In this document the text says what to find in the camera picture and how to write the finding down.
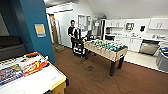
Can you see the colourful magazines on table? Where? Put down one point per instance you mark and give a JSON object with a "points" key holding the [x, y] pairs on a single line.
{"points": [[10, 74]]}

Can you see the black wheeled cart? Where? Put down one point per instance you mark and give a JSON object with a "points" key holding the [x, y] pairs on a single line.
{"points": [[80, 48]]}

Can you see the white lower cabinet door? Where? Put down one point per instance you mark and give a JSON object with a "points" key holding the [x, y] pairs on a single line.
{"points": [[136, 44], [126, 42]]}

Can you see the small red game item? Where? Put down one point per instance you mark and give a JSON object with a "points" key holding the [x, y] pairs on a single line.
{"points": [[32, 54]]}

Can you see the white upper cabinet door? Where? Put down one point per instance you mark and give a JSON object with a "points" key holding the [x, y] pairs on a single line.
{"points": [[122, 23], [152, 24], [166, 24], [109, 23], [160, 24], [115, 23]]}

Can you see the brown wooden door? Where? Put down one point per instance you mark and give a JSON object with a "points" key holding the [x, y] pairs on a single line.
{"points": [[54, 30]]}

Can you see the person in black shirt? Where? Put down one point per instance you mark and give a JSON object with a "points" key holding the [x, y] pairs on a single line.
{"points": [[71, 33]]}

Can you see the wooden foosball table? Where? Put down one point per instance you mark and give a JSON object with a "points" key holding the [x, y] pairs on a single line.
{"points": [[106, 50]]}

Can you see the black soap dispenser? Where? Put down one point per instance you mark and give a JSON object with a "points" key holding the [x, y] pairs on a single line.
{"points": [[142, 29]]}

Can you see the grey bulletin board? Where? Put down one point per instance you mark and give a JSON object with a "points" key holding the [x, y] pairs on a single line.
{"points": [[83, 22]]}

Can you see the brown cardboard box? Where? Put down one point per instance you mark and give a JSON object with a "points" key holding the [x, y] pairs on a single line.
{"points": [[59, 48]]}

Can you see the black computer monitor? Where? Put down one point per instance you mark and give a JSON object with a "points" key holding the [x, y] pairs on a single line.
{"points": [[88, 34]]}

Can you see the white cabinet door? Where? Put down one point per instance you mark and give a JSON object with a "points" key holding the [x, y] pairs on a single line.
{"points": [[160, 24], [166, 24], [152, 24], [115, 23], [136, 44], [126, 42], [122, 23], [109, 23]]}

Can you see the grey recycling bins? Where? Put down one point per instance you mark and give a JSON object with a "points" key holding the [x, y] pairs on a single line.
{"points": [[163, 60]]}

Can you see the dark grey sofa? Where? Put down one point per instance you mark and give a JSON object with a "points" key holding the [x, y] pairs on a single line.
{"points": [[11, 48]]}

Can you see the beige paper notice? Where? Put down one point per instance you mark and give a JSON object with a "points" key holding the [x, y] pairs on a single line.
{"points": [[40, 30]]}

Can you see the white board game box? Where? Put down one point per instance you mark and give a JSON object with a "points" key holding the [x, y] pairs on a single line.
{"points": [[18, 60]]}

